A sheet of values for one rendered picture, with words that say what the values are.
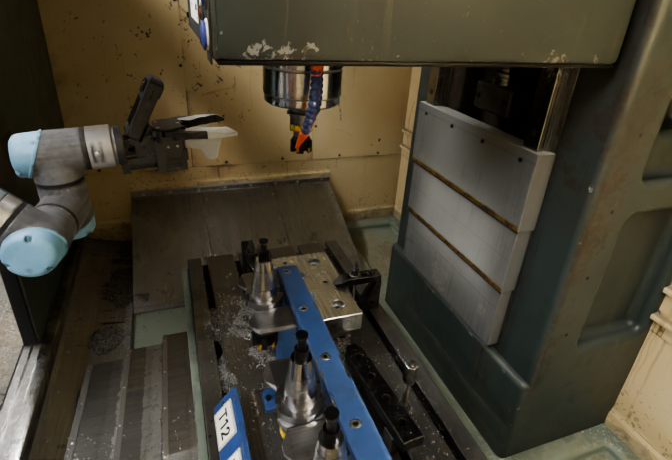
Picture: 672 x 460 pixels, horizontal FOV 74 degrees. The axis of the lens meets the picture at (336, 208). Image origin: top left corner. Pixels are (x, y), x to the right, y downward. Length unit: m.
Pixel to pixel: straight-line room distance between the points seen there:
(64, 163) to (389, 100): 1.60
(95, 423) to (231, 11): 1.03
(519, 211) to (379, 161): 1.32
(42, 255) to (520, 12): 0.77
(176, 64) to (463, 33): 1.40
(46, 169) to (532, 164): 0.89
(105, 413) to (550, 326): 1.07
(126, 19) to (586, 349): 1.78
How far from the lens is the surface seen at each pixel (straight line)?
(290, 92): 0.86
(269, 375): 0.64
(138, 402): 1.30
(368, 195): 2.30
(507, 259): 1.09
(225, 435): 0.94
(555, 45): 0.79
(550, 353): 1.17
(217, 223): 1.94
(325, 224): 1.99
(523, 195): 1.01
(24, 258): 0.78
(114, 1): 1.89
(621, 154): 0.96
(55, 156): 0.86
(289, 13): 0.58
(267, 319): 0.72
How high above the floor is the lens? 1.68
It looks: 26 degrees down
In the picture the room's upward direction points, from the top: 4 degrees clockwise
